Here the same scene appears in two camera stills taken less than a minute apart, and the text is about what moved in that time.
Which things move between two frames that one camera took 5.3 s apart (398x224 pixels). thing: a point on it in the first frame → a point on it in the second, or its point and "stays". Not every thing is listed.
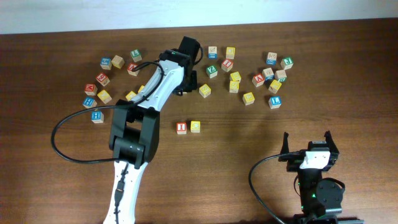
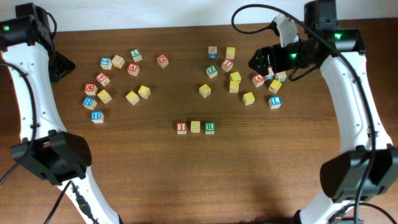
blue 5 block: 106,63 stays
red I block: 181,128 stays
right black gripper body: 294,163 → 291,58
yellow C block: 195,126 stays
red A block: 258,80 stays
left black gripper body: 190,84 → 61,65
